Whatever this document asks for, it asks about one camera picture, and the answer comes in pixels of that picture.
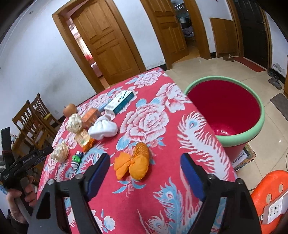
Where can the wooden wall panel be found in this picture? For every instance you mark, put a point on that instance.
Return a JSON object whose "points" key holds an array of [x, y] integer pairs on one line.
{"points": [[225, 37]]}

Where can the person's left hand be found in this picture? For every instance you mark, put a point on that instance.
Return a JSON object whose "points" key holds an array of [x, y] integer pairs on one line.
{"points": [[17, 200]]}

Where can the middle wooden door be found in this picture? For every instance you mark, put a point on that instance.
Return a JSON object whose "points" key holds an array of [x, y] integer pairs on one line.
{"points": [[167, 29]]}

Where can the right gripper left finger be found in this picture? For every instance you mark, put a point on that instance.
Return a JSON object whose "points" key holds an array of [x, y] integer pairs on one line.
{"points": [[49, 214]]}

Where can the red bucket green rim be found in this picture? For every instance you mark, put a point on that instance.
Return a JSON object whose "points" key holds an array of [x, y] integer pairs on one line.
{"points": [[232, 109]]}

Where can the white paper ball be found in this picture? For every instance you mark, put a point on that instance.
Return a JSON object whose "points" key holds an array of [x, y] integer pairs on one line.
{"points": [[74, 124]]}

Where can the red floral tablecloth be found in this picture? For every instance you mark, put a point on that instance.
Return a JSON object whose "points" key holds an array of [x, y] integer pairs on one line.
{"points": [[161, 116]]}

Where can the green white toy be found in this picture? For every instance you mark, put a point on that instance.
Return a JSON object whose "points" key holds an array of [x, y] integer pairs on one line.
{"points": [[76, 160]]}

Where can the orange small box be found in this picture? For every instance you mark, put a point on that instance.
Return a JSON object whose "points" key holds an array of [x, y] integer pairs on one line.
{"points": [[90, 117]]}

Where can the apple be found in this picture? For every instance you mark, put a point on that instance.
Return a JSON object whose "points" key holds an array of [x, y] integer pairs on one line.
{"points": [[69, 110]]}

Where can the grey floor mat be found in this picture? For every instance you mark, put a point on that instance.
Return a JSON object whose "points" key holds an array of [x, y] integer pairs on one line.
{"points": [[281, 103]]}

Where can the near wooden chair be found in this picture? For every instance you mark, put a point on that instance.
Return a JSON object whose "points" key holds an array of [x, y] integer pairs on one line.
{"points": [[30, 126]]}

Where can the orange cloth bundle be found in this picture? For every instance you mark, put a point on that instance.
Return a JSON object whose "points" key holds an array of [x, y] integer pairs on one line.
{"points": [[136, 164]]}

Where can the black entrance door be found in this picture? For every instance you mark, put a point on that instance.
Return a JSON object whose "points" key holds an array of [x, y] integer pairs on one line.
{"points": [[253, 31]]}

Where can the orange snack wrapper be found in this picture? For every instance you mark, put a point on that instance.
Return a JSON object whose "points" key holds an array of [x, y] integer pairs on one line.
{"points": [[84, 140]]}

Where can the dark shoes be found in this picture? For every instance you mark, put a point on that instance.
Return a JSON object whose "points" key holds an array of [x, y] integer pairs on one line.
{"points": [[274, 80]]}

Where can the left wooden door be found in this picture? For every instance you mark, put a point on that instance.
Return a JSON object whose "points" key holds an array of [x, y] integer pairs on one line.
{"points": [[108, 39]]}

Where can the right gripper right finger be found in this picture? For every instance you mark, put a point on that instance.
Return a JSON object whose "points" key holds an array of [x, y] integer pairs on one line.
{"points": [[240, 215]]}

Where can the red doormat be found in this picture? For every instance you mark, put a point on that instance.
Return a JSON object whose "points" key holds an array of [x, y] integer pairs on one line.
{"points": [[250, 64]]}

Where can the far wooden chair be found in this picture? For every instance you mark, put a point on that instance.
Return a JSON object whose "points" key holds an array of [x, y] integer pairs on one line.
{"points": [[44, 115]]}

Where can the white teal box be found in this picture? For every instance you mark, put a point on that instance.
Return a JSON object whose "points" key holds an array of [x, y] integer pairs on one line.
{"points": [[119, 102]]}

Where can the wooden chair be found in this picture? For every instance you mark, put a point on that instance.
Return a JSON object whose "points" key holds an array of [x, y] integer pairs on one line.
{"points": [[30, 126], [44, 115]]}

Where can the brown shoe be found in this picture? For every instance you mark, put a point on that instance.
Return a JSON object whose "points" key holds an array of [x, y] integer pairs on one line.
{"points": [[228, 57]]}

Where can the white sock bundle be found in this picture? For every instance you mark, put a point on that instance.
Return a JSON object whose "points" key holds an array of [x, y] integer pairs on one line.
{"points": [[103, 127]]}

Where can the book under bucket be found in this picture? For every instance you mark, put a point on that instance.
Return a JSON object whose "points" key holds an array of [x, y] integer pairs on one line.
{"points": [[246, 156]]}

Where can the wooden door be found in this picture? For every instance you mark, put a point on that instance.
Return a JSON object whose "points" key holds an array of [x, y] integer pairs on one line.
{"points": [[108, 39], [167, 29]]}

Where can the orange plastic stool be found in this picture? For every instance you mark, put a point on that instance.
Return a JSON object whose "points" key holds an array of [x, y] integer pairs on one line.
{"points": [[271, 187]]}

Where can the white power strip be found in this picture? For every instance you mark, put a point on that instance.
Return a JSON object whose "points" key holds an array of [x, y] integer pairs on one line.
{"points": [[275, 209]]}

